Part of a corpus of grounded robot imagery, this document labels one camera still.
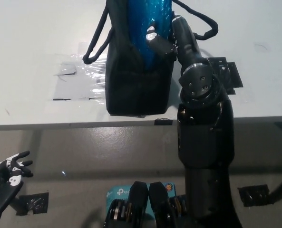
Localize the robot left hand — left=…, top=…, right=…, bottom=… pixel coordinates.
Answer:
left=0, top=151, right=34, bottom=193

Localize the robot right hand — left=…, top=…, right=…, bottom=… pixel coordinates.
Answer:
left=145, top=15, right=204, bottom=70

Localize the blue plastic-wrapped plate stack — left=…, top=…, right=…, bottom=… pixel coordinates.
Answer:
left=127, top=0, right=174, bottom=71

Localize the black tape patch on desk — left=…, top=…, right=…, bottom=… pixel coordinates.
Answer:
left=206, top=57, right=243, bottom=95

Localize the black fabric bag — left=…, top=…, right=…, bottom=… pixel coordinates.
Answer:
left=83, top=0, right=219, bottom=117

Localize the black floor tape patch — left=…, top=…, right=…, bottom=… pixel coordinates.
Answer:
left=16, top=192, right=49, bottom=216
left=237, top=184, right=274, bottom=207

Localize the clear plastic film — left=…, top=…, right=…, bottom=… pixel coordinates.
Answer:
left=77, top=41, right=107, bottom=95

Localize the teal tp-link box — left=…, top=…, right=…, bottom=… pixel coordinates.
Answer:
left=106, top=182, right=179, bottom=216

